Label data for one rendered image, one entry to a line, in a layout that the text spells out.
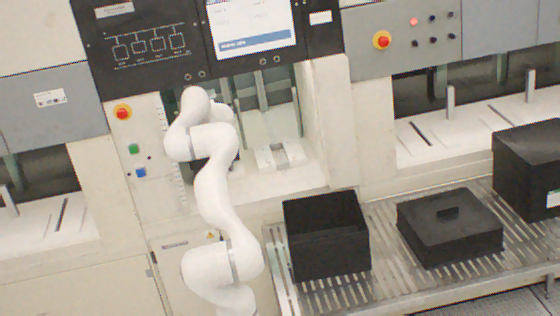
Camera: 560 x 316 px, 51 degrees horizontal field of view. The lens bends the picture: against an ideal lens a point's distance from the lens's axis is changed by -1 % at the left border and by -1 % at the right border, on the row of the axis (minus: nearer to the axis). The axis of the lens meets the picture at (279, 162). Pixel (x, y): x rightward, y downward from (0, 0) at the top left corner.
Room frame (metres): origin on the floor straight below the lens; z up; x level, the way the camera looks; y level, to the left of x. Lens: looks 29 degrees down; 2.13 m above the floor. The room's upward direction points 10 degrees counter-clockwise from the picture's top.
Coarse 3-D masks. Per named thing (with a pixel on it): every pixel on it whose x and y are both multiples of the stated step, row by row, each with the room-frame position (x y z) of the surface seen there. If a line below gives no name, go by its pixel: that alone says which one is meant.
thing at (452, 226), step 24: (456, 192) 1.84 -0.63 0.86; (408, 216) 1.75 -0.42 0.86; (432, 216) 1.72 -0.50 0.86; (456, 216) 1.69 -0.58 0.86; (480, 216) 1.67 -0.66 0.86; (408, 240) 1.72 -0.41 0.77; (432, 240) 1.59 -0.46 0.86; (456, 240) 1.57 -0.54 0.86; (480, 240) 1.58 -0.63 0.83; (432, 264) 1.56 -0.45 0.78
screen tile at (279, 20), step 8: (256, 0) 2.03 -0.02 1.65; (264, 0) 2.03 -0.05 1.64; (272, 0) 2.03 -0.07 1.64; (256, 8) 2.03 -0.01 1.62; (264, 8) 2.03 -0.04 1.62; (272, 8) 2.03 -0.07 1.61; (280, 8) 2.03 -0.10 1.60; (272, 16) 2.03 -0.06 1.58; (280, 16) 2.03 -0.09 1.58; (288, 16) 2.03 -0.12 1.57; (256, 24) 2.03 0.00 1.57; (264, 24) 2.03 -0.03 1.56; (272, 24) 2.03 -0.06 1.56; (280, 24) 2.03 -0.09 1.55; (288, 24) 2.03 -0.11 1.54
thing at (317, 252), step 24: (336, 192) 1.88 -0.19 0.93; (288, 216) 1.88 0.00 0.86; (312, 216) 1.88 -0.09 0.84; (336, 216) 1.88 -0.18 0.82; (360, 216) 1.76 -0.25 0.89; (288, 240) 1.63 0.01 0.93; (312, 240) 1.61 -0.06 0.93; (336, 240) 1.61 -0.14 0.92; (360, 240) 1.61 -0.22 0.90; (312, 264) 1.61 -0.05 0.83; (336, 264) 1.61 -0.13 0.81; (360, 264) 1.61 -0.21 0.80
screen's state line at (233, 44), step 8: (272, 32) 2.03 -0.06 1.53; (280, 32) 2.03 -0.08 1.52; (288, 32) 2.03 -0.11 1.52; (232, 40) 2.02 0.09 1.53; (240, 40) 2.02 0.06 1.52; (248, 40) 2.02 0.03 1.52; (256, 40) 2.02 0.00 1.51; (264, 40) 2.03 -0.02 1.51; (272, 40) 2.03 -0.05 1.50; (224, 48) 2.02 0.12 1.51; (232, 48) 2.02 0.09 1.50
